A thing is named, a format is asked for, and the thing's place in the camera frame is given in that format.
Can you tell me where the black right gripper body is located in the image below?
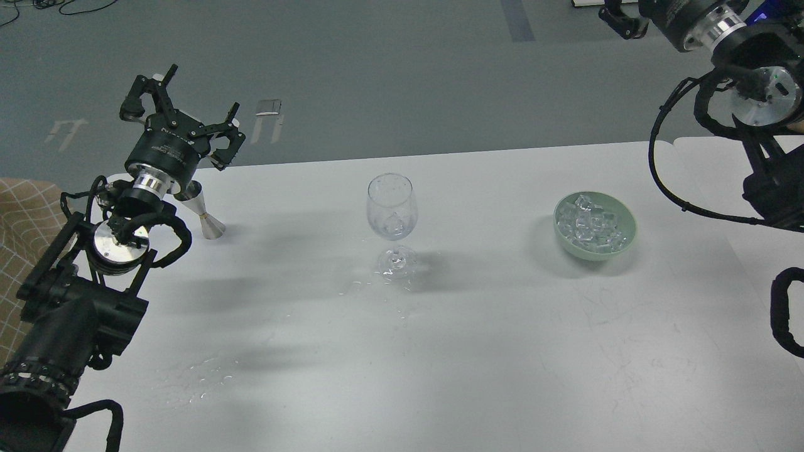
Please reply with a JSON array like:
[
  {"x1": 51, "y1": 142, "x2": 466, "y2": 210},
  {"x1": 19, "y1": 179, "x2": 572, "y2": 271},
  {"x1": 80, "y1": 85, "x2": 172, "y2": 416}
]
[{"x1": 638, "y1": 1, "x2": 747, "y2": 53}]

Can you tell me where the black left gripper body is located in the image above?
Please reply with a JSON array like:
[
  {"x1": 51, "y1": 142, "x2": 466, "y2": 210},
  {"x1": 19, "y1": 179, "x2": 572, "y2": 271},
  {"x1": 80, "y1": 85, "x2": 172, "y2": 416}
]
[{"x1": 124, "y1": 112, "x2": 210, "y2": 194}]

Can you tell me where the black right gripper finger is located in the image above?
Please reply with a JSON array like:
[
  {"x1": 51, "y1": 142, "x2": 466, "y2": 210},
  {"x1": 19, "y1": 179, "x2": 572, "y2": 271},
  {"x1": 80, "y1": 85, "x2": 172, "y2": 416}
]
[{"x1": 598, "y1": 1, "x2": 649, "y2": 40}]

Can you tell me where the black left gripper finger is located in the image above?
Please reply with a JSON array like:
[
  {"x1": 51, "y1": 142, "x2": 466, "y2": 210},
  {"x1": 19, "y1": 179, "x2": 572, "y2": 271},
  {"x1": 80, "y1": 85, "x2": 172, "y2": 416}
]
[
  {"x1": 195, "y1": 102, "x2": 245, "y2": 171},
  {"x1": 119, "y1": 63, "x2": 179, "y2": 129}
]

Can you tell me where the steel cocktail jigger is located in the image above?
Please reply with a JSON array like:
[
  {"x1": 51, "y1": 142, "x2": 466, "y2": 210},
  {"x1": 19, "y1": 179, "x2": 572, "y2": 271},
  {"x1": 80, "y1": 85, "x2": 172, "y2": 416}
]
[{"x1": 174, "y1": 180, "x2": 226, "y2": 240}]

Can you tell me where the pile of clear ice cubes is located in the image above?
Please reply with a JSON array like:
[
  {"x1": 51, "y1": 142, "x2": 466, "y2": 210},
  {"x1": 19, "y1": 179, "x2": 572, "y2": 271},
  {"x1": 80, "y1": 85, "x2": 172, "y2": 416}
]
[{"x1": 557, "y1": 195, "x2": 627, "y2": 254}]

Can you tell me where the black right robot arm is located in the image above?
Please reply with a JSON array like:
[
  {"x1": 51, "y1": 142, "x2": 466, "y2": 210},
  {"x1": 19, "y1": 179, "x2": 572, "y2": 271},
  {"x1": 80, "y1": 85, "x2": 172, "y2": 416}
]
[{"x1": 599, "y1": 1, "x2": 802, "y2": 232}]

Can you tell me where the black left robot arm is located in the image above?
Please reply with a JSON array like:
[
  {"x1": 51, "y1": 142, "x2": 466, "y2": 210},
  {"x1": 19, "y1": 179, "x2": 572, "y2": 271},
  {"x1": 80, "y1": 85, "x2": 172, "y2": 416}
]
[{"x1": 1, "y1": 64, "x2": 245, "y2": 451}]

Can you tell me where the clear wine glass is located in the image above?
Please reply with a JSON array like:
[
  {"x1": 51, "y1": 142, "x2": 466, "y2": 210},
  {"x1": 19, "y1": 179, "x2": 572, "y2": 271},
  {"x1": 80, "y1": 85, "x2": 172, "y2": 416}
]
[{"x1": 366, "y1": 173, "x2": 418, "y2": 280}]

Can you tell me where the beige checkered chair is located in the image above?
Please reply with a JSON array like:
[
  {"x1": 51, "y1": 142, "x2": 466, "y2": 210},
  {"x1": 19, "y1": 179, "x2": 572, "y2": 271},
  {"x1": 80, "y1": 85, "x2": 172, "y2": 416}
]
[{"x1": 1, "y1": 178, "x2": 65, "y2": 363}]

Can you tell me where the green bowl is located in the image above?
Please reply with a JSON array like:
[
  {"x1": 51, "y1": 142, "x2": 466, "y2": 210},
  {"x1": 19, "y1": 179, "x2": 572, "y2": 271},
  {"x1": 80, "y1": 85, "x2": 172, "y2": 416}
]
[{"x1": 553, "y1": 191, "x2": 638, "y2": 261}]

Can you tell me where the black floor cable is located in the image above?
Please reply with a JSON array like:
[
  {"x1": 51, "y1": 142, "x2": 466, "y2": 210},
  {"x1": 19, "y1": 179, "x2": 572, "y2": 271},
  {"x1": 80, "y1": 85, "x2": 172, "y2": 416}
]
[{"x1": 0, "y1": 0, "x2": 118, "y2": 26}]

